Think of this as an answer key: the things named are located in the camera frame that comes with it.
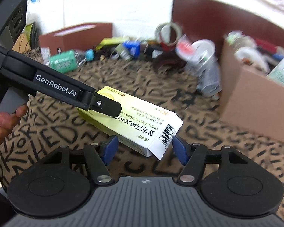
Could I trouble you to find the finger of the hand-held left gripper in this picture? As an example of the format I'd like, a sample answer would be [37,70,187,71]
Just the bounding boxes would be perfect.
[93,93,122,119]

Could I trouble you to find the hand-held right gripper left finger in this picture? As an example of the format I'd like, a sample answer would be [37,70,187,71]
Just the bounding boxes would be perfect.
[41,135,119,186]

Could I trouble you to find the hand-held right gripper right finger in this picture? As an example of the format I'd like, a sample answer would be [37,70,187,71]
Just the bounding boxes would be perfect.
[173,136,251,185]

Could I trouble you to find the yellow-green medicine box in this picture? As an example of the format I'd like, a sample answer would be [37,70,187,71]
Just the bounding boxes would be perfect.
[77,85,184,160]

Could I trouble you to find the blue plastic box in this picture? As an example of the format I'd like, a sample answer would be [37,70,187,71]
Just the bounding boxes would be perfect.
[122,41,142,58]

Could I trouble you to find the brown cardboard box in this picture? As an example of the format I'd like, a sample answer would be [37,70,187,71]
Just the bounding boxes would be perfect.
[219,34,284,146]

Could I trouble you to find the person's left hand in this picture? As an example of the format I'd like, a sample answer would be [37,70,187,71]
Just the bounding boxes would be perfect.
[0,104,29,148]

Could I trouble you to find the green packet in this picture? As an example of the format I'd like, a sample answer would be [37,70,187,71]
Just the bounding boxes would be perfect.
[48,50,78,74]

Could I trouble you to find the maroon cardboard box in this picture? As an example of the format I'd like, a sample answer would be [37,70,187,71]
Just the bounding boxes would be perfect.
[39,22,113,56]

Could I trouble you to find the letter-printed blanket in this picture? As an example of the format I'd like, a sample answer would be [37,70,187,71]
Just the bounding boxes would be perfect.
[0,45,284,218]

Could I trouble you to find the flat yellow-green box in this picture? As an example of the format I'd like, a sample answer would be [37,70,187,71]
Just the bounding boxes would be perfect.
[95,37,130,51]

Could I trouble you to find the clear plastic bottle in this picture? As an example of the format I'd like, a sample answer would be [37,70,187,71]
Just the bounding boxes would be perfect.
[198,63,222,96]

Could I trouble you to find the black box with barcode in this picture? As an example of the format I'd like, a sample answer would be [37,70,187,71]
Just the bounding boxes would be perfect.
[144,44,164,55]

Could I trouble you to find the clear plastic cup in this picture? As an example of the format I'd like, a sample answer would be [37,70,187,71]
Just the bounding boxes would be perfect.
[187,52,217,77]

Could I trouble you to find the clear tape roll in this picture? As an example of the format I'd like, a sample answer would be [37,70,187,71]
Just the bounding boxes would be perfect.
[155,22,183,45]

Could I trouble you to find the plastic bag with red item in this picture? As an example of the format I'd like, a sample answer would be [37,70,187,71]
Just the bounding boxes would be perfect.
[176,37,197,60]

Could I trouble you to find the white round item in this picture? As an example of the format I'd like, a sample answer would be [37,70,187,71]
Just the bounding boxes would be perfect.
[235,47,268,74]

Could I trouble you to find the bag of green beads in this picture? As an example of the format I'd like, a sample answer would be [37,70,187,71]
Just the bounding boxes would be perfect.
[267,57,284,88]

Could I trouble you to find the dark brown headboard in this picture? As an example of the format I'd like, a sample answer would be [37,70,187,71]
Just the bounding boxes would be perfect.
[172,0,284,61]

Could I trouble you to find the black cables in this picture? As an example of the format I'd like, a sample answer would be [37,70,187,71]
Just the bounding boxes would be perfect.
[27,23,42,51]

